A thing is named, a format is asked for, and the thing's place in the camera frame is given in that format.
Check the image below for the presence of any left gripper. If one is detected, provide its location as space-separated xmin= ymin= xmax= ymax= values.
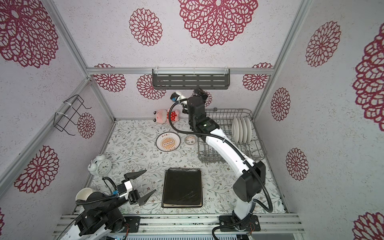
xmin=103 ymin=170 xmax=156 ymax=215

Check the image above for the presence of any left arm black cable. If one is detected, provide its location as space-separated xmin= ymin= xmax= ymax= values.
xmin=74 ymin=176 xmax=121 ymax=206

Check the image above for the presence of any grey wall shelf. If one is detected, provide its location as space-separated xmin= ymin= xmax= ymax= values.
xmin=152 ymin=69 xmax=231 ymax=90

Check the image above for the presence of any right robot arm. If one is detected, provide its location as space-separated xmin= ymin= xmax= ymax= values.
xmin=168 ymin=87 xmax=274 ymax=221

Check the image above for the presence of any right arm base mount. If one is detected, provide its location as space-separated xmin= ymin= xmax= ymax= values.
xmin=219 ymin=215 xmax=261 ymax=232

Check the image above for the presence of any white alarm clock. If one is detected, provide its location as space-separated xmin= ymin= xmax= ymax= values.
xmin=87 ymin=155 xmax=112 ymax=177

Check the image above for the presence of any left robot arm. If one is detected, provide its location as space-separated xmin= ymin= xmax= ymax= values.
xmin=57 ymin=170 xmax=156 ymax=240

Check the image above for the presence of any black square plate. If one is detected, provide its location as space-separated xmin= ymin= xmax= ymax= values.
xmin=162 ymin=168 xmax=203 ymax=202
xmin=162 ymin=201 xmax=203 ymax=208

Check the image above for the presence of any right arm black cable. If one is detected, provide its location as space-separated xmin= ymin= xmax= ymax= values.
xmin=167 ymin=98 xmax=274 ymax=240

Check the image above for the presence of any grey wire dish rack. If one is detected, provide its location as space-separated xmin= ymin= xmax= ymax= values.
xmin=206 ymin=108 xmax=265 ymax=161

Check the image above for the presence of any black wire wall rack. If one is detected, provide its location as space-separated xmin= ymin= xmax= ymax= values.
xmin=53 ymin=95 xmax=91 ymax=136

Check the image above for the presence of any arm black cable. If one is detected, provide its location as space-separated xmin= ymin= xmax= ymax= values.
xmin=167 ymin=98 xmax=274 ymax=240
xmin=74 ymin=176 xmax=121 ymax=206

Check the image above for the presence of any tape roll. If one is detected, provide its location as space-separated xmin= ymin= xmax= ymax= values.
xmin=185 ymin=135 xmax=198 ymax=146

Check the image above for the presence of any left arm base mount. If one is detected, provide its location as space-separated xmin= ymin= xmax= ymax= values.
xmin=123 ymin=216 xmax=141 ymax=233

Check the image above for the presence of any white cup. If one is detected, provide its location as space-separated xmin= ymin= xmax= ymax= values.
xmin=75 ymin=188 xmax=95 ymax=201

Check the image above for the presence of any pink plush toy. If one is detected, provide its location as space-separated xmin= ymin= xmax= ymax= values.
xmin=154 ymin=109 xmax=180 ymax=124

